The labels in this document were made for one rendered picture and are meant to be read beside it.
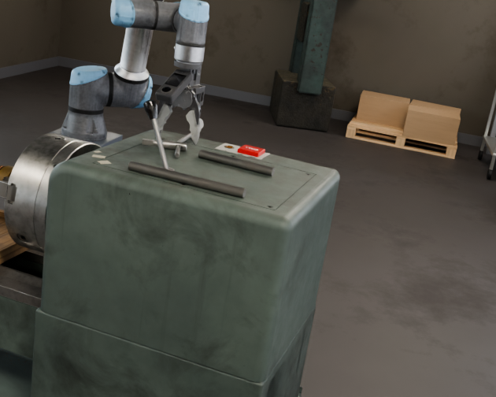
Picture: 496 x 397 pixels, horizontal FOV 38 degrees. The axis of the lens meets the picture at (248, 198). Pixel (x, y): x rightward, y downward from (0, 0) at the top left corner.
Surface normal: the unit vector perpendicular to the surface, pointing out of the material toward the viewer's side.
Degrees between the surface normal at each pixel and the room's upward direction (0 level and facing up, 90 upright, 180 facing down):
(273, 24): 90
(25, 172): 55
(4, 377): 0
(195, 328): 90
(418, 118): 90
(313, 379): 0
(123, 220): 90
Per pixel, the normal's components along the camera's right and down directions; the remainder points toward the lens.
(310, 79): 0.05, 0.31
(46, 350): -0.34, 0.25
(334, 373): 0.15, -0.94
